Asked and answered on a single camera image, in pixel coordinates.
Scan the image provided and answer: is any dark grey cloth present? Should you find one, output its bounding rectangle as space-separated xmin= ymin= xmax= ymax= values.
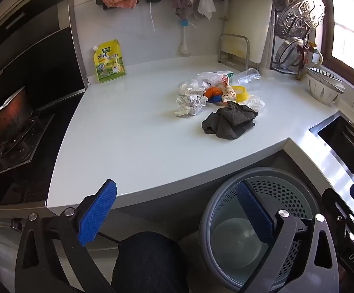
xmin=201 ymin=101 xmax=259 ymax=141

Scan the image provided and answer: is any person's leg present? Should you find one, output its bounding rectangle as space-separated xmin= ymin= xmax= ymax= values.
xmin=111 ymin=231 xmax=190 ymax=293

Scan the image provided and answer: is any white bottle brush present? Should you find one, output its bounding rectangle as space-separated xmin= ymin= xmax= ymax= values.
xmin=177 ymin=18 xmax=193 ymax=56

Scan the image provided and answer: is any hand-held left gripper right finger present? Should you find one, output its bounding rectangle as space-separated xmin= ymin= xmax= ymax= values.
xmin=236 ymin=181 xmax=340 ymax=293

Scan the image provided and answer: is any clear plastic cup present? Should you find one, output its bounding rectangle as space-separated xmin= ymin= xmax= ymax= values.
xmin=229 ymin=68 xmax=262 ymax=88

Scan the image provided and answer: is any white striped bowl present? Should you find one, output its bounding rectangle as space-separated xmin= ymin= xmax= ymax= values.
xmin=307 ymin=67 xmax=344 ymax=85

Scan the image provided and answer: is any white colander bowl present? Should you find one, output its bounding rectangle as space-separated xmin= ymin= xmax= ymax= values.
xmin=305 ymin=69 xmax=345 ymax=104

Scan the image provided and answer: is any white paper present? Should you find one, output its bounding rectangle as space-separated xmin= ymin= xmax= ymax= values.
xmin=175 ymin=94 xmax=210 ymax=117
xmin=177 ymin=79 xmax=207 ymax=97

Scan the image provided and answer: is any yellow plastic lid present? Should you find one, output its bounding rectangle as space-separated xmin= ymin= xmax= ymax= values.
xmin=233 ymin=85 xmax=251 ymax=102

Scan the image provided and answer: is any white red printed wrapper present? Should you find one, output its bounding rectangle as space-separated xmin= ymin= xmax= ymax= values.
xmin=221 ymin=81 xmax=237 ymax=103

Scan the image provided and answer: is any white tissue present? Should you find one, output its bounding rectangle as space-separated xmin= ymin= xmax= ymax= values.
xmin=244 ymin=94 xmax=266 ymax=112

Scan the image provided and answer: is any white plastic strip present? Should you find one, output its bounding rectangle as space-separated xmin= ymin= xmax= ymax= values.
xmin=148 ymin=1 xmax=156 ymax=33

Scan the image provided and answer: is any perforated steamer plate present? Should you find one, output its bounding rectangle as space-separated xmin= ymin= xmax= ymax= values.
xmin=276 ymin=0 xmax=326 ymax=36

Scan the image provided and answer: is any white cloth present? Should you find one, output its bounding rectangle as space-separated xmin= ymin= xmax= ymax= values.
xmin=197 ymin=0 xmax=217 ymax=21

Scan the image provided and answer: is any white cutting board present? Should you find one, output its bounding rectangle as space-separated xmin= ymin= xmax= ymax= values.
xmin=226 ymin=0 xmax=272 ymax=65

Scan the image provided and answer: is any metal cutting board rack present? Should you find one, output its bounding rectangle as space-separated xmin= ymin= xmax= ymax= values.
xmin=218 ymin=33 xmax=259 ymax=73

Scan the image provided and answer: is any window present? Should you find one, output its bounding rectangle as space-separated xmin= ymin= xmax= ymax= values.
xmin=318 ymin=0 xmax=354 ymax=81

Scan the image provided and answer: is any dark cooking pot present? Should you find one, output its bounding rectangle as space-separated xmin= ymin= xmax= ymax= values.
xmin=0 ymin=87 xmax=34 ymax=145

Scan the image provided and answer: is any grey perforated waste basket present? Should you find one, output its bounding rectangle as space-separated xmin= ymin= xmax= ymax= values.
xmin=199 ymin=167 xmax=330 ymax=293

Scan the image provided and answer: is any white mug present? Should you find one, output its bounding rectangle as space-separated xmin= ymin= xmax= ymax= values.
xmin=305 ymin=41 xmax=324 ymax=68

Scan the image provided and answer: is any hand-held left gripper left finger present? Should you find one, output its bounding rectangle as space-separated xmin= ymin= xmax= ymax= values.
xmin=14 ymin=178 xmax=118 ymax=293

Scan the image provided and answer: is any yellow seasoning pouch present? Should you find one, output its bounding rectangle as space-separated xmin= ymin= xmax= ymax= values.
xmin=91 ymin=39 xmax=127 ymax=84

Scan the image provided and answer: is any purple cloth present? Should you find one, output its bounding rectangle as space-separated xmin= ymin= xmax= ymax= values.
xmin=172 ymin=0 xmax=193 ymax=19

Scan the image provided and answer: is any black wire lid rack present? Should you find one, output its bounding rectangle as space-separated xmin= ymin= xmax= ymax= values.
xmin=269 ymin=0 xmax=311 ymax=74

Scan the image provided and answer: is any orange peel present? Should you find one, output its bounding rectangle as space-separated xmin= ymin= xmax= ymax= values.
xmin=204 ymin=87 xmax=223 ymax=101

